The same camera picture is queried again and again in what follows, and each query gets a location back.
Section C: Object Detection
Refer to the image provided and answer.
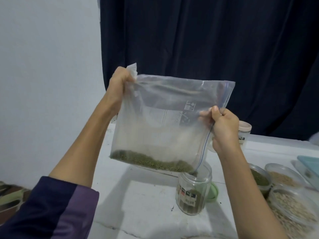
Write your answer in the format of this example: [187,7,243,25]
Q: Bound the person's left hand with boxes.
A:
[105,66,135,116]

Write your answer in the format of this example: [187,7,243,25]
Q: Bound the person's right forearm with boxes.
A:
[217,144,290,239]

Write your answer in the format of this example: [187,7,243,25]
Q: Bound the pile of yellow soybeans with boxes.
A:
[270,171,300,186]

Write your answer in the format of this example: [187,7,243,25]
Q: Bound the dark navy curtain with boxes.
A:
[100,0,319,141]

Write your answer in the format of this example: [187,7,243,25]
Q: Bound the teal lidded plastic container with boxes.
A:
[297,156,319,190]

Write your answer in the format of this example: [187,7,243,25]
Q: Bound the person's left forearm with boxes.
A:
[0,97,120,239]

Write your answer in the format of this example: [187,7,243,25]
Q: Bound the transparent jar pink lid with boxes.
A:
[238,121,252,150]

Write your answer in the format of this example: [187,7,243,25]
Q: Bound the green round lid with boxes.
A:
[206,183,219,202]

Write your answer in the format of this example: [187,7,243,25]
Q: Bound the clear bag with green beans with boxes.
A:
[110,63,236,177]

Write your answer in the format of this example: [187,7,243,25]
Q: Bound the person's right hand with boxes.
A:
[199,106,241,155]

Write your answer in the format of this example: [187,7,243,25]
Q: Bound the transparent jar green lid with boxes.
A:
[175,162,212,215]

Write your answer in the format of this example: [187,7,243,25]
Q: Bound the pile of green beans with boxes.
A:
[111,149,271,214]

